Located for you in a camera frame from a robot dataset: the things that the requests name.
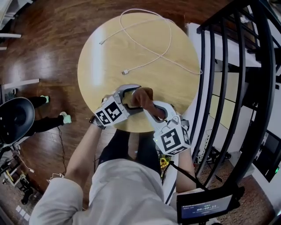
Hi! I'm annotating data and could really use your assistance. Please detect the brown cloth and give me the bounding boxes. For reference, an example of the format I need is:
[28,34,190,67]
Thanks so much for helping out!
[131,87,166,121]

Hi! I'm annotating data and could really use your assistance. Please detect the person's right forearm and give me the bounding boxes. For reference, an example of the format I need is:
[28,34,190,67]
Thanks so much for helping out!
[175,149,198,190]

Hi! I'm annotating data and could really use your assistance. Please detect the black office chair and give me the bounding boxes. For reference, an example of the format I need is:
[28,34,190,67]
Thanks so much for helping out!
[0,96,36,146]

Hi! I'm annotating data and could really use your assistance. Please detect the white floor cable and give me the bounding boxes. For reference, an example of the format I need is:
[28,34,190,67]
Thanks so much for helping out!
[19,153,35,174]

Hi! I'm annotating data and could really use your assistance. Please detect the striped band wristwatch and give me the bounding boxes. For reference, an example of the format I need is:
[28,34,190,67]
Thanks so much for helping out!
[88,115,106,130]

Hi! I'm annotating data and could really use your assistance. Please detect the person's left forearm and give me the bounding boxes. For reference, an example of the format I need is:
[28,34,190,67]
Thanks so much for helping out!
[64,124,104,183]

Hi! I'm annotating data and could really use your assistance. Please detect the white charging cable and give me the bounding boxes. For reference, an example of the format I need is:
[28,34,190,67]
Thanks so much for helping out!
[98,8,203,76]

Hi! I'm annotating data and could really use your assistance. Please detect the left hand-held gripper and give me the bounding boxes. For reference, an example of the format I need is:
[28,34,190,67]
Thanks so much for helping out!
[95,83,145,130]

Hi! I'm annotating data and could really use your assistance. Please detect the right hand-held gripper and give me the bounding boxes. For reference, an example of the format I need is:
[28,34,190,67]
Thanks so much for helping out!
[143,100,191,156]

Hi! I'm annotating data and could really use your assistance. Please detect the round wooden table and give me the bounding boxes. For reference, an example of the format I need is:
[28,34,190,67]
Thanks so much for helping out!
[77,12,202,134]

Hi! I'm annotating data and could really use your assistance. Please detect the yellow sunflower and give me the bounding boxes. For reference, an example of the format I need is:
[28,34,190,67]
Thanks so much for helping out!
[159,153,174,176]

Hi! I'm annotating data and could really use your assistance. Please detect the black tablet screen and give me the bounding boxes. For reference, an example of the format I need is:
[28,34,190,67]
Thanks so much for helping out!
[176,186,246,224]

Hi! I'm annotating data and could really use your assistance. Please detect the person's black trousers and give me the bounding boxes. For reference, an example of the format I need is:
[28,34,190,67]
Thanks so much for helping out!
[98,129,161,175]

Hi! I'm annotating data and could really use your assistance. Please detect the person's white shirt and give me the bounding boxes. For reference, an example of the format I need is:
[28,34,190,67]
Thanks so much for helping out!
[29,158,209,225]

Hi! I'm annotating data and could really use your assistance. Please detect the black floor cable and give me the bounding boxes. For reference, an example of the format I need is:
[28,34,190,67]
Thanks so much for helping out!
[56,126,68,175]

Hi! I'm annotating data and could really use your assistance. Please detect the white desk foot bar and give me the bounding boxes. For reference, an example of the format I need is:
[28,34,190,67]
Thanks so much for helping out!
[2,78,40,90]

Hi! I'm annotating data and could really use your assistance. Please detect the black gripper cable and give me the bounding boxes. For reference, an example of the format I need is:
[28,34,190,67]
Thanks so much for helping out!
[168,160,208,191]

